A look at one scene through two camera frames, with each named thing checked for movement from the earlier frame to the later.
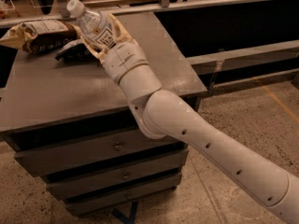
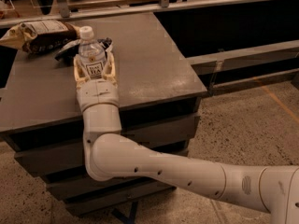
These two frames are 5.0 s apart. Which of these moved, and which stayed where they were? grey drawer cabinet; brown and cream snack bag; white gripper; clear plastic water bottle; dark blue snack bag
Moved: clear plastic water bottle; white gripper
Stayed: grey drawer cabinet; brown and cream snack bag; dark blue snack bag
